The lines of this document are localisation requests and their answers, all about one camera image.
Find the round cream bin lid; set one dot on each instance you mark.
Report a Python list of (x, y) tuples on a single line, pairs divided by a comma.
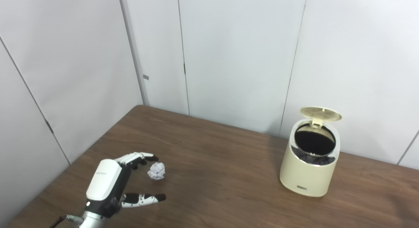
[(322, 114)]

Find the cream-colored cylindrical bin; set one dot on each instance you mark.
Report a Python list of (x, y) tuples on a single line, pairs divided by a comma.
[(307, 175)]

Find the black bin liner bag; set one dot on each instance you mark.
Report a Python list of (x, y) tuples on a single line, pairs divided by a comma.
[(314, 142)]

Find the white and black left hand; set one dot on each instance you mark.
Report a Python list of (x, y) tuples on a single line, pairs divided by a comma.
[(104, 179)]

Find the white paper ball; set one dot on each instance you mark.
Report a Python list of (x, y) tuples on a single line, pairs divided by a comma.
[(156, 171)]

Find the grey wall corner post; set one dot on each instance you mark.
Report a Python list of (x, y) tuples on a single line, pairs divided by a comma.
[(134, 51)]

